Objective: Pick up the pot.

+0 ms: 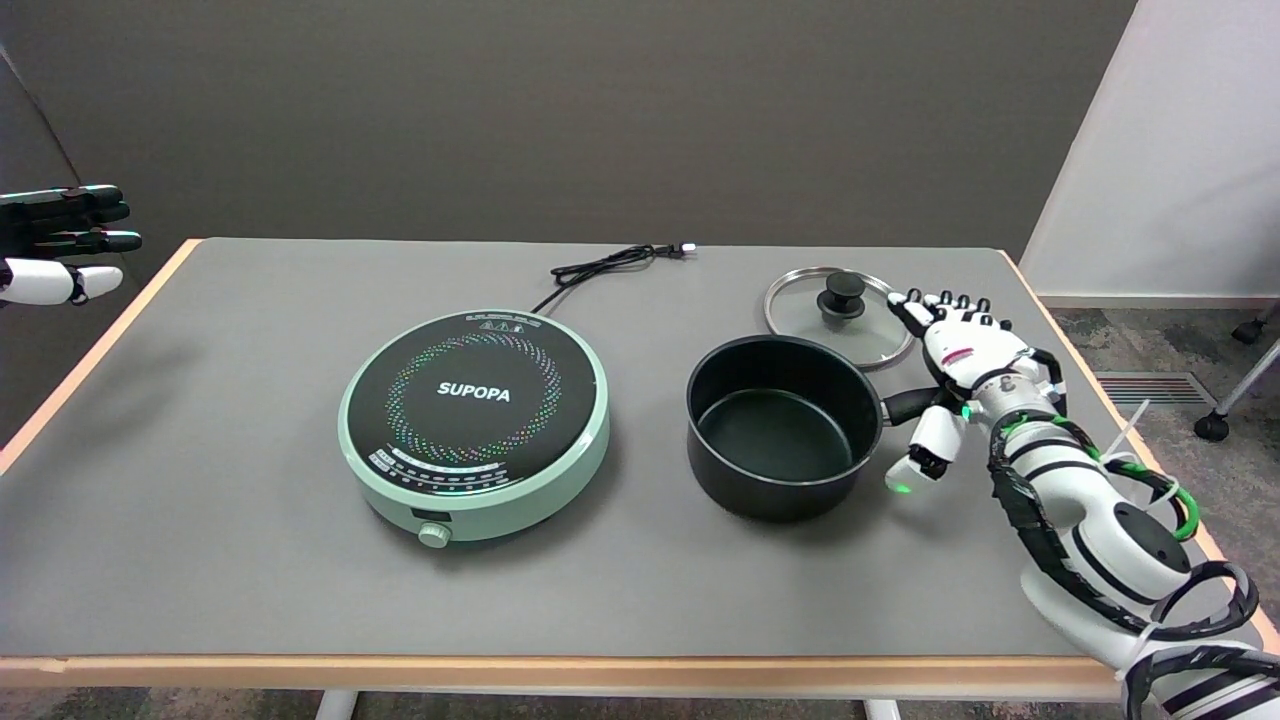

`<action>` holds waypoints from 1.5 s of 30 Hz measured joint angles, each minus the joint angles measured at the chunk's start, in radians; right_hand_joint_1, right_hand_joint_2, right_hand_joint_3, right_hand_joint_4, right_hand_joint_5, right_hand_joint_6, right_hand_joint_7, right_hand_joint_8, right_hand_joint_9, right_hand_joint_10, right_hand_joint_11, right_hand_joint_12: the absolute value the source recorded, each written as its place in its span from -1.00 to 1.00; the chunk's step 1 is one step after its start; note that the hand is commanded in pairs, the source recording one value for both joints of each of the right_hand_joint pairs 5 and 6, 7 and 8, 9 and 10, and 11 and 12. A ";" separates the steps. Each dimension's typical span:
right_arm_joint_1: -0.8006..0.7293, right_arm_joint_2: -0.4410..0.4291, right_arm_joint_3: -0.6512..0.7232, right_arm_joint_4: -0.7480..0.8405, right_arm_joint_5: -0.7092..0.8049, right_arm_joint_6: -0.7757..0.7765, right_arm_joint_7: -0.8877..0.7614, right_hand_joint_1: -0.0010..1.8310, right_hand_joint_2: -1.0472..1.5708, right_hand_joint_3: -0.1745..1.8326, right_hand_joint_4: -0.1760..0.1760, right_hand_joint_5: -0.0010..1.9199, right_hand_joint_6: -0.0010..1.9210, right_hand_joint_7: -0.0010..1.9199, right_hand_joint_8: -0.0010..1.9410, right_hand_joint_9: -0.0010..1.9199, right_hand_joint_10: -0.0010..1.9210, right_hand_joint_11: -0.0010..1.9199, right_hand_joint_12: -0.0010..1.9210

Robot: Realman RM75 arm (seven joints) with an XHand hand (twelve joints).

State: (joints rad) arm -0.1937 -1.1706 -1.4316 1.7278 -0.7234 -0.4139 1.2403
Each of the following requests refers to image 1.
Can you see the black caster with metal leg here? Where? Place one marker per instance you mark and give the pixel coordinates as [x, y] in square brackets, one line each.
[1245, 330]
[1212, 427]

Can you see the grey table mat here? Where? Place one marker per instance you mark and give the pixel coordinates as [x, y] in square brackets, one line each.
[250, 500]

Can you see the green round induction cooker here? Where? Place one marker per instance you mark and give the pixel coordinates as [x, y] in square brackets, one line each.
[470, 390]

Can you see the white zip tie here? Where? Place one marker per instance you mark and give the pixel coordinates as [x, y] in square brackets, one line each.
[1130, 430]

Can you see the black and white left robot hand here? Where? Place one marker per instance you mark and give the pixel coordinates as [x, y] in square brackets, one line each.
[45, 280]

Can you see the glass lid with black knob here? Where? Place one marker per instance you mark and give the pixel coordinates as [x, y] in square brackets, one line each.
[800, 310]

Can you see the metal floor vent grille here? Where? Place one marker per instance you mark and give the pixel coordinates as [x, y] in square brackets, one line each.
[1150, 390]

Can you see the white table leg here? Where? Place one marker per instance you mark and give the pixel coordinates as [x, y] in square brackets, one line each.
[336, 706]
[883, 711]

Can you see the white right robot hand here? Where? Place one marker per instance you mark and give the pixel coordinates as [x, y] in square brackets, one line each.
[965, 345]

